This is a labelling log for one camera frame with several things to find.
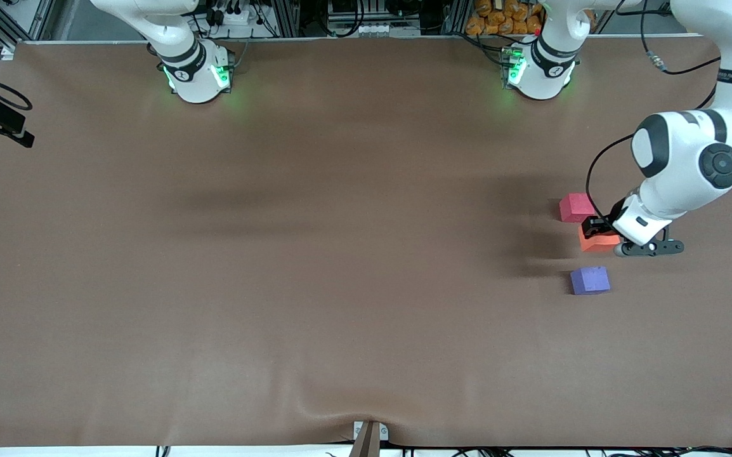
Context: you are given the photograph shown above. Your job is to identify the orange foam block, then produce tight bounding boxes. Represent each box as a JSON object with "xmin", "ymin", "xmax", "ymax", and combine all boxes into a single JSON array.
[{"xmin": 579, "ymin": 223, "xmax": 620, "ymax": 253}]

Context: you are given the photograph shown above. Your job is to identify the purple foam block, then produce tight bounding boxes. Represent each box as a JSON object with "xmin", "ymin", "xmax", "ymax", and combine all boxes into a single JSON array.
[{"xmin": 570, "ymin": 266, "xmax": 611, "ymax": 296}]

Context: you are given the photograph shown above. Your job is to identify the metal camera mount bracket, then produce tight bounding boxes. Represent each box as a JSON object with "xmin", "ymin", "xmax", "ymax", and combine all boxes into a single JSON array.
[{"xmin": 350, "ymin": 420, "xmax": 389, "ymax": 457}]

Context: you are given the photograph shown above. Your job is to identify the white power strip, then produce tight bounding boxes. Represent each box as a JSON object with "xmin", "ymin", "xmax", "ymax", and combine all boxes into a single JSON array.
[{"xmin": 211, "ymin": 0, "xmax": 264, "ymax": 26}]

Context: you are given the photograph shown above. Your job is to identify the red foam block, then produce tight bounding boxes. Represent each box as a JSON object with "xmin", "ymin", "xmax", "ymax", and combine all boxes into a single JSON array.
[{"xmin": 559, "ymin": 193, "xmax": 596, "ymax": 223}]

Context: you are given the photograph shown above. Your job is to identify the brown table cover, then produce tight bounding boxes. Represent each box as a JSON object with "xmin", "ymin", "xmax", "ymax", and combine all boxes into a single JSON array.
[{"xmin": 0, "ymin": 35, "xmax": 732, "ymax": 448}]

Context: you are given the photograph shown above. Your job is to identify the bag of orange snacks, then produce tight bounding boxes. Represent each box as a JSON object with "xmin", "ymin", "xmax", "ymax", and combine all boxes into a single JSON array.
[{"xmin": 466, "ymin": 0, "xmax": 543, "ymax": 36}]

